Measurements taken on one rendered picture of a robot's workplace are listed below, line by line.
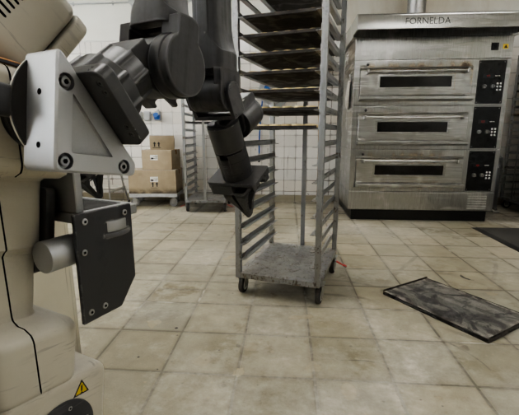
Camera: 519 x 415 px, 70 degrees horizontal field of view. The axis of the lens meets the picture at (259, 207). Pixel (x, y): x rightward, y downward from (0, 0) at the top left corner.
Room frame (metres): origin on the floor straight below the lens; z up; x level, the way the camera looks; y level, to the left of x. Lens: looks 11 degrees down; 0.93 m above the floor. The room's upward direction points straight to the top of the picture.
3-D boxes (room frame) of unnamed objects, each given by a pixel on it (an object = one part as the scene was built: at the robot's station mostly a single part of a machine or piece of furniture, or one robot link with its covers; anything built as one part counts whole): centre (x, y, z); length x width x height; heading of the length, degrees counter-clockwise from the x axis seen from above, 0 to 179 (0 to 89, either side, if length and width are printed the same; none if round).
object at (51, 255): (0.57, 0.34, 0.77); 0.28 x 0.16 x 0.22; 63
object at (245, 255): (2.27, -0.01, 0.24); 0.64 x 0.03 x 0.03; 160
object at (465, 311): (1.86, -1.05, 0.02); 0.60 x 0.40 x 0.03; 30
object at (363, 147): (4.22, -1.73, 1.01); 1.56 x 1.20 x 2.01; 86
